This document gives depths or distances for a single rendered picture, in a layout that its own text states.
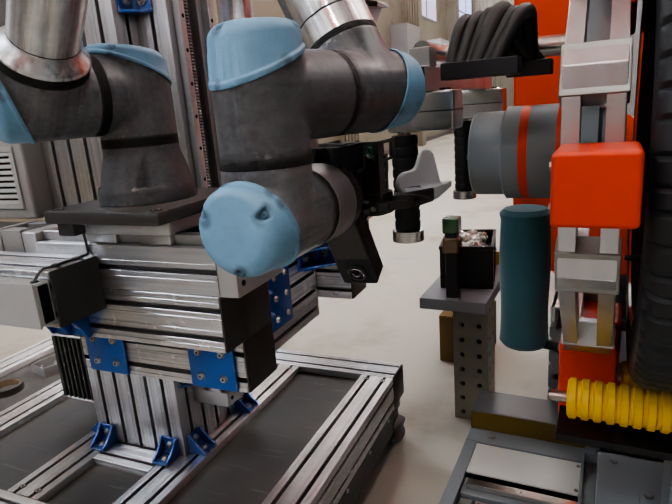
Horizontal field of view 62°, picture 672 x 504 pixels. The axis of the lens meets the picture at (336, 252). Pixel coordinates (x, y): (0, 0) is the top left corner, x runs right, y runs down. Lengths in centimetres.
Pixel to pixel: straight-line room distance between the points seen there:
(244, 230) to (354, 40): 21
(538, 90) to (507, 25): 65
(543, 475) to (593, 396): 63
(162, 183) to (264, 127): 47
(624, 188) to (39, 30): 66
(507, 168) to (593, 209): 32
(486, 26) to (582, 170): 25
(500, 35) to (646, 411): 52
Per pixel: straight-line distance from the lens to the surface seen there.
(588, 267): 66
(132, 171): 88
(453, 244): 137
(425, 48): 75
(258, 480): 125
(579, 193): 55
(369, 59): 52
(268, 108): 43
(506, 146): 85
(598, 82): 63
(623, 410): 86
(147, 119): 89
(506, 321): 108
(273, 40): 43
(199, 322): 87
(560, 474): 148
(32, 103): 83
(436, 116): 73
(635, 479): 125
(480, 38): 72
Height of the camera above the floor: 94
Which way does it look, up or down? 15 degrees down
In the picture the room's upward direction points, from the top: 4 degrees counter-clockwise
